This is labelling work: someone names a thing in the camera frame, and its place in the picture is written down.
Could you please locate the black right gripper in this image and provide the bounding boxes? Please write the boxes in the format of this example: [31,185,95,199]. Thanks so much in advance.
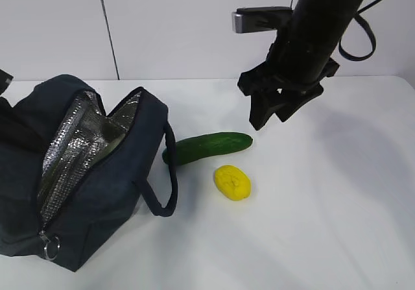
[237,42,339,130]

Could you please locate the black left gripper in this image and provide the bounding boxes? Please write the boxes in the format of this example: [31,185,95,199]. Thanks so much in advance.
[0,69,49,151]

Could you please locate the navy blue lunch bag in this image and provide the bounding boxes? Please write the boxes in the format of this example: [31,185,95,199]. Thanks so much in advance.
[1,75,178,271]

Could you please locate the green cucumber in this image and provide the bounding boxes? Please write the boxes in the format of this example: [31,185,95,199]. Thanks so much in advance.
[176,132,253,165]

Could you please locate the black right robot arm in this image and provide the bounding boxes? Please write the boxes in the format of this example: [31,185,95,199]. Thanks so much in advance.
[233,0,363,130]

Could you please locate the yellow lemon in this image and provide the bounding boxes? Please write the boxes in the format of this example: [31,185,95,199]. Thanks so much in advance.
[213,165,252,201]

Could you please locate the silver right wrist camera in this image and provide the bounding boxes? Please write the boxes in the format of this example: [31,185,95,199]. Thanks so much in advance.
[231,6,292,34]

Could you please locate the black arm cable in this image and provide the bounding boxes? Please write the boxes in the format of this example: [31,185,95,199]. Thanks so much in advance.
[338,0,412,62]

